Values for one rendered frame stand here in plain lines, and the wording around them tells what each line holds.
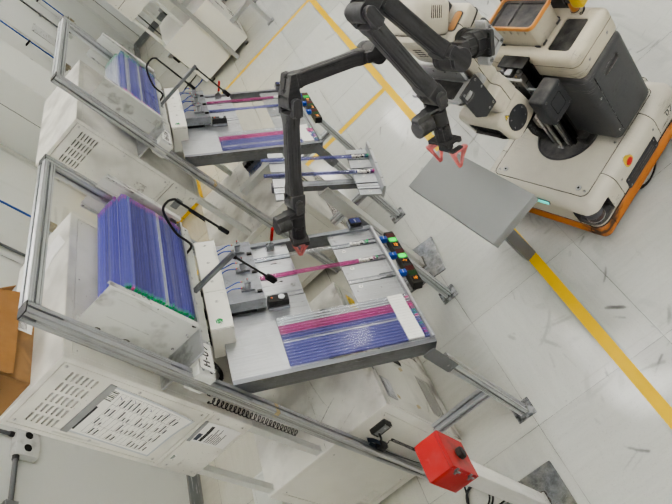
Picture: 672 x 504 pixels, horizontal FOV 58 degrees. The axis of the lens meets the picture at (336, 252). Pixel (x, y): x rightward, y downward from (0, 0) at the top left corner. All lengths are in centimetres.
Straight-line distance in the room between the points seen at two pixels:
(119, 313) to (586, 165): 196
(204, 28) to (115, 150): 366
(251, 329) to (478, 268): 138
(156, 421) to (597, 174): 196
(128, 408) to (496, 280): 182
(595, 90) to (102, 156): 218
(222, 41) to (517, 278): 452
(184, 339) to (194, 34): 498
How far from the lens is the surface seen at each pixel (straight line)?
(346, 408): 244
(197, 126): 341
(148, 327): 191
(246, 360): 208
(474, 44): 207
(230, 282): 227
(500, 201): 246
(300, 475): 255
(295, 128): 222
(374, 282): 235
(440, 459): 195
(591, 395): 266
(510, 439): 275
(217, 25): 664
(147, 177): 316
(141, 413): 203
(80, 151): 309
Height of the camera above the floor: 240
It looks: 39 degrees down
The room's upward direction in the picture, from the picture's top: 55 degrees counter-clockwise
